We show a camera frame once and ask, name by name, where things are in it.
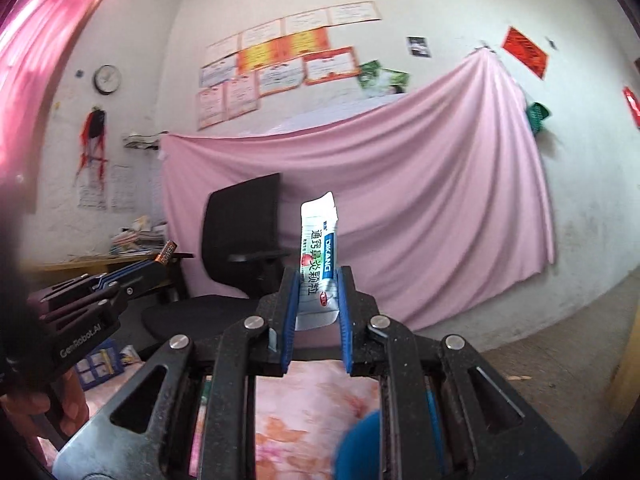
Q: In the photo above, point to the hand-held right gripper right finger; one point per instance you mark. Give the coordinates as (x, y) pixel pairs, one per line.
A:
(346, 320)

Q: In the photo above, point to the light wooden cabinet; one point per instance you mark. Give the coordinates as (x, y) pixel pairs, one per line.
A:
(629, 360)

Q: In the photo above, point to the red wall decoration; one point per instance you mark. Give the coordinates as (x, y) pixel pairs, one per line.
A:
(632, 107)

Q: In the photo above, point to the red hanging scarf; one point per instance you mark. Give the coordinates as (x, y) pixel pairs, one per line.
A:
(94, 132)

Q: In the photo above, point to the white wall calendar sheet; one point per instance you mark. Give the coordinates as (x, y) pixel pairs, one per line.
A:
(92, 192)
(122, 187)

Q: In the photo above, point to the black office chair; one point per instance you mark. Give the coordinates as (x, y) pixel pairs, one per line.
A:
(240, 240)

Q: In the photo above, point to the red paper wall poster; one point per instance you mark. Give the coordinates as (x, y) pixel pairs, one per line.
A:
(525, 52)

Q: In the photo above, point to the pink floral blanket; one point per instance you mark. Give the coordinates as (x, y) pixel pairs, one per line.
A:
(300, 410)

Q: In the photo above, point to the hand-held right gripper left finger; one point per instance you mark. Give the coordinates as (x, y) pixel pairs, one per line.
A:
(286, 320)

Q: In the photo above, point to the blue plastic bucket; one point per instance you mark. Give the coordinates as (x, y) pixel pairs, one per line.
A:
(362, 450)

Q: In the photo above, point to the green plant photo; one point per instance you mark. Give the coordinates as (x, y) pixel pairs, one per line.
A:
(369, 74)
(395, 82)

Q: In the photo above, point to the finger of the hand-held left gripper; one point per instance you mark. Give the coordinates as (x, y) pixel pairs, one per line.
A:
(105, 297)
(135, 272)

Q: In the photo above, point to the white medicine sachet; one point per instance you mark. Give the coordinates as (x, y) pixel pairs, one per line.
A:
(320, 240)

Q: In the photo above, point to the round wall clock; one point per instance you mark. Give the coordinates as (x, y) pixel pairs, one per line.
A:
(108, 79)

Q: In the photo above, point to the blue cardboard box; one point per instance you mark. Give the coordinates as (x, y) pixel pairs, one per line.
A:
(97, 366)

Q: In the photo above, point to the person's left hand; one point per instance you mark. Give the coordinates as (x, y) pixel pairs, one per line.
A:
(65, 402)

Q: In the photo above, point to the pile of books and papers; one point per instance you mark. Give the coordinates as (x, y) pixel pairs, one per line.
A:
(137, 237)

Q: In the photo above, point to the group of wall certificates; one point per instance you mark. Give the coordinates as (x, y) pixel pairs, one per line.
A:
(280, 60)

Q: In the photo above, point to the pink hanging sheet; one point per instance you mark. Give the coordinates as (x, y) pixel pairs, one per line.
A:
(400, 185)

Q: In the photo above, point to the black and white photo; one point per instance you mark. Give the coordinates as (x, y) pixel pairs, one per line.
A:
(419, 46)

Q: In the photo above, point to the pink window curtain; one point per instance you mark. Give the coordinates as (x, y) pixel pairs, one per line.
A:
(45, 35)

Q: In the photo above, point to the wooden shelf desk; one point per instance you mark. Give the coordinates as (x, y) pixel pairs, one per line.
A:
(75, 262)

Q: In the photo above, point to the small brown packet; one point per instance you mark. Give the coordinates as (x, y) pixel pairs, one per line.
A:
(166, 252)

